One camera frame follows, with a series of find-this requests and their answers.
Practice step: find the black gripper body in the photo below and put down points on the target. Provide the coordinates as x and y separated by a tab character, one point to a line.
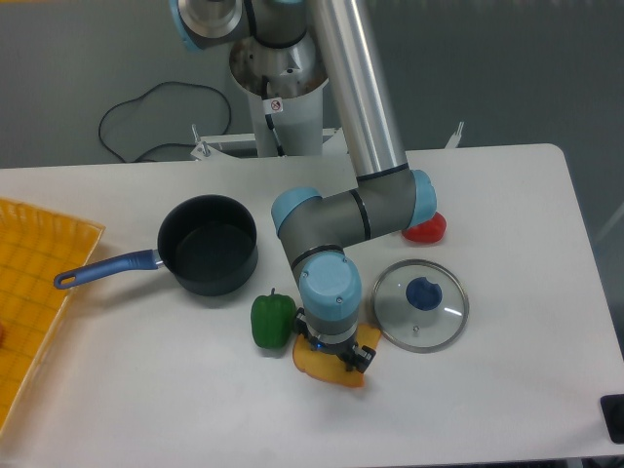
341	344

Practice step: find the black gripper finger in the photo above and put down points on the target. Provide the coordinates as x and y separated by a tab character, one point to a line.
358	358
299	325

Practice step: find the green bell pepper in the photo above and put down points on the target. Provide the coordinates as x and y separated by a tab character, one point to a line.
272	318

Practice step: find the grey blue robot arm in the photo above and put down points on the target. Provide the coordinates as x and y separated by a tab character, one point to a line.
389	196

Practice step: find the glass pot lid blue knob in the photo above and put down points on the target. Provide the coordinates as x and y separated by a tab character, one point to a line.
419	305

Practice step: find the red bell pepper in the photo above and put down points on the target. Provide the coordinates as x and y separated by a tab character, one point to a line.
427	232

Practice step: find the black device at table edge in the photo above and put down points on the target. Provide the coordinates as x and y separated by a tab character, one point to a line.
612	407

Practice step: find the yellow woven tray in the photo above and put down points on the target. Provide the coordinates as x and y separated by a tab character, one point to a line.
36	245

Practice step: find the black saucepan blue handle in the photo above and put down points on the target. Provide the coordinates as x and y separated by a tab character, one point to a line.
209	244

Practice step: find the white metal mounting bracket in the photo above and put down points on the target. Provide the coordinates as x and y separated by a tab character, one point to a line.
243	145

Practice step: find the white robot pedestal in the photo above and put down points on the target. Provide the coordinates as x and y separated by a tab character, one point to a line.
284	88

